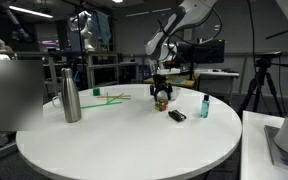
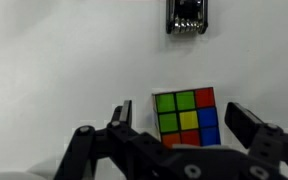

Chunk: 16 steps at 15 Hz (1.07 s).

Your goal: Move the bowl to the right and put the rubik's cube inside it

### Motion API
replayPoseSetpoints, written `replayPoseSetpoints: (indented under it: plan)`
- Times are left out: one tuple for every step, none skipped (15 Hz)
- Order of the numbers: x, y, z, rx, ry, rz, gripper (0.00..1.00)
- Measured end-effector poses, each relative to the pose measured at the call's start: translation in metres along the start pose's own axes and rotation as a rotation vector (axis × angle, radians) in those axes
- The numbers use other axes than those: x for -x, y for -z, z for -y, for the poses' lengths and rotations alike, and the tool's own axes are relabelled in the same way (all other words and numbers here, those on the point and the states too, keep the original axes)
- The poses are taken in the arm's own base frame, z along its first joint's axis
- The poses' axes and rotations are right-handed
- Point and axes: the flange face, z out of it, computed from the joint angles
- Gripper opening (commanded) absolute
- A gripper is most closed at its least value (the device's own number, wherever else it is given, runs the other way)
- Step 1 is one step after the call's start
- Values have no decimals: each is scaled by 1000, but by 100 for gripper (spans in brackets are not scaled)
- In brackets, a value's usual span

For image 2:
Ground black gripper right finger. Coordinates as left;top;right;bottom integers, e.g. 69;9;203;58
224;101;288;179

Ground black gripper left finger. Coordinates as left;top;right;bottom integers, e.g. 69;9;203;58
53;99;172;180

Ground multicoloured rubik's cube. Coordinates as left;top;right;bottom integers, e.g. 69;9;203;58
152;86;222;150

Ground black multitool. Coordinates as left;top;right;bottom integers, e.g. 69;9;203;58
165;0;209;36

